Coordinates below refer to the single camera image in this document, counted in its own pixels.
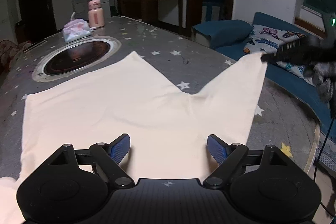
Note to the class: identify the pink water bottle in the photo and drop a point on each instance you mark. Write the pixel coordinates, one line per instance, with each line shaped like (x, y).
(95, 15)

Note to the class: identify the pink children's play tent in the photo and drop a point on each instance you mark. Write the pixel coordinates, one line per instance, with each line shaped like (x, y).
(8, 48)

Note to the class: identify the blue sofa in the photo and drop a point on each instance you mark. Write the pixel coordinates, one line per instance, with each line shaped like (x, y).
(223, 32)

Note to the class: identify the dark wooden door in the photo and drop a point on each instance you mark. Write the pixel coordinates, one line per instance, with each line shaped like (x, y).
(35, 3)

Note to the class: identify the round black induction cooktop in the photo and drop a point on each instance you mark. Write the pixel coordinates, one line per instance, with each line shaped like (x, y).
(78, 57)

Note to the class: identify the butterfly print pillow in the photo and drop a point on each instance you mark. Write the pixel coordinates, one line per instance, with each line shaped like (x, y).
(270, 35)

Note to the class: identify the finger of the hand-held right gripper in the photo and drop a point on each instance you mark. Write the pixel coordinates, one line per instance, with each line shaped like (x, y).
(286, 54)

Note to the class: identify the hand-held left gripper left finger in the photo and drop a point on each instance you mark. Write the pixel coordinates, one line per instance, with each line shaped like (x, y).
(120, 146)

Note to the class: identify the small blue table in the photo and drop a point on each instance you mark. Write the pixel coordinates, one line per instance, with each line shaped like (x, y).
(212, 7)

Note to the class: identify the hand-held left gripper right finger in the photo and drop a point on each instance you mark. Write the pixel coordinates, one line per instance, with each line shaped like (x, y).
(218, 148)

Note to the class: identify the grey star tablecloth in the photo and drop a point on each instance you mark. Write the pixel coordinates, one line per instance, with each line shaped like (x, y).
(162, 40)

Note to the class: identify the cream white garment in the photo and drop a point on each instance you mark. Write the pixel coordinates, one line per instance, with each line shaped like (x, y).
(118, 108)

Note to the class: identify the grey patterned seat cover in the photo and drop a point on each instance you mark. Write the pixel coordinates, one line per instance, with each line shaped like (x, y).
(329, 159)

